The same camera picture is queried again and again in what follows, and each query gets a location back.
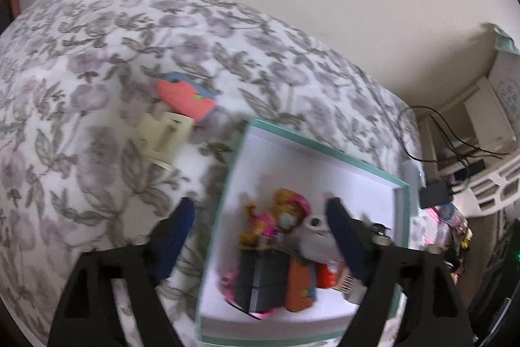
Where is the round colourful candy tube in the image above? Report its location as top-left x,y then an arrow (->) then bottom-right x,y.
437,203 -> 467,231

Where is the gold black patterned lighter box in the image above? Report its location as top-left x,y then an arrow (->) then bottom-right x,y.
339,268 -> 367,306

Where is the white shelf unit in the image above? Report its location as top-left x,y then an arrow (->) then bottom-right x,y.
418,25 -> 520,177

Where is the white lattice basket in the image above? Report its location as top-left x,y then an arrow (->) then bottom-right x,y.
461,156 -> 519,218

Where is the orange blue toy block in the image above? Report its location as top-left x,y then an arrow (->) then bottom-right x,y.
285,257 -> 316,313

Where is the black power adapter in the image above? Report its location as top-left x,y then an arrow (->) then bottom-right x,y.
419,180 -> 453,209

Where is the black charger cube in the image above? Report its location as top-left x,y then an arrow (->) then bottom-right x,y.
234,250 -> 290,314

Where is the cream plastic comb clip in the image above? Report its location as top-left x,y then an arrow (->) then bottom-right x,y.
134,113 -> 196,171

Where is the white tape roll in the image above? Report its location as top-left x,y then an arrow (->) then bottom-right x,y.
299,215 -> 341,263

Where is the black toy car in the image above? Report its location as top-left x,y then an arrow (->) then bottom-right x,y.
368,223 -> 392,247

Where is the coral blue toy case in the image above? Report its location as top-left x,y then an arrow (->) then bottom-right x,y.
155,72 -> 217,122

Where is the floral grey white blanket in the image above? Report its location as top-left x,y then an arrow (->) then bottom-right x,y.
1,0 -> 421,346

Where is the teal white shallow box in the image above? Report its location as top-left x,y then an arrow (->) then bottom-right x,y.
195,118 -> 412,347

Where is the pink kids watch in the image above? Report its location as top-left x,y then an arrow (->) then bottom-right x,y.
220,267 -> 277,321

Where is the paw patrol dog toy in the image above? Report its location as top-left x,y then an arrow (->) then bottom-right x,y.
239,188 -> 311,251

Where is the pink white crochet mat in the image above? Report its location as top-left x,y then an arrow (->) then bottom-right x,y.
421,209 -> 449,247

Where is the white power strip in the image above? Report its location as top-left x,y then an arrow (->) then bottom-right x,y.
401,159 -> 426,204

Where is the red stain remover bottle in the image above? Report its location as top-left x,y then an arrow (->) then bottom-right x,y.
316,260 -> 345,289

